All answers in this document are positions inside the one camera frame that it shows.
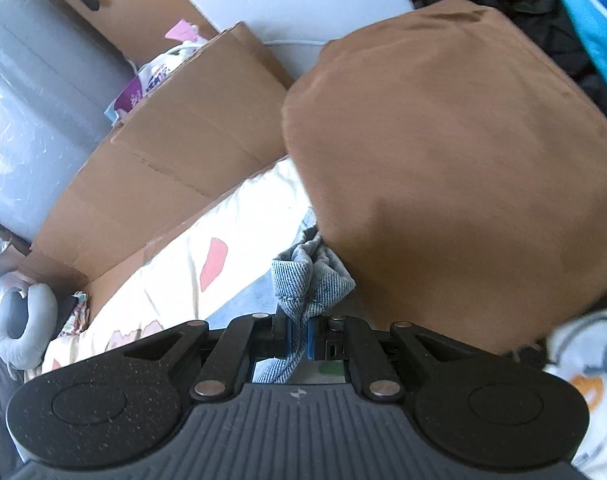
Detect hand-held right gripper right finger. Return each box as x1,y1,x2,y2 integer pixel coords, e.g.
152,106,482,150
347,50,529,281
307,314,477,403

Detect folded brown garment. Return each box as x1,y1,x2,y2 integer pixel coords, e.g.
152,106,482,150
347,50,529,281
280,0,607,356

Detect black pouch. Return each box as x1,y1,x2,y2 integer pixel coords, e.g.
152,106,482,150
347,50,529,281
8,290,79,338

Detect grey plastic-wrapped mattress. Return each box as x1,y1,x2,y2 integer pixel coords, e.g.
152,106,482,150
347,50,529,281
0,0,136,243

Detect brown cardboard panel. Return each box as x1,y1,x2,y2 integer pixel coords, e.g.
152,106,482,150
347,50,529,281
23,0,219,68

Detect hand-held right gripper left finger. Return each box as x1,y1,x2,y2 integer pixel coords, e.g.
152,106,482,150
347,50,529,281
123,310,291,403

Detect cream printed bed sheet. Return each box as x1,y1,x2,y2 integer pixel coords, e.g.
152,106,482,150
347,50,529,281
23,157,317,383

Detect light blue denim pants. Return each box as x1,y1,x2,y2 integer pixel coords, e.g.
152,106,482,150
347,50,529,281
253,225,357,386

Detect floral cloth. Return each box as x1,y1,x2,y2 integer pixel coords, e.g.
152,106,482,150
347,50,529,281
58,290,91,336

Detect flattened cardboard box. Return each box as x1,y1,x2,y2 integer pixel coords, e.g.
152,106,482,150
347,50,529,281
30,21,296,311

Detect white printed cloth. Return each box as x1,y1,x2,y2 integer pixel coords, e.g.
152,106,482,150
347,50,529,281
543,280,607,480

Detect colourful plastic bag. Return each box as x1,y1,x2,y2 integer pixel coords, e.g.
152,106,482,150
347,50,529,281
106,20,209,126

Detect blue and orange cloth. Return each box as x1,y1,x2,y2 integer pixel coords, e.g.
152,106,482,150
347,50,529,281
543,0,607,106

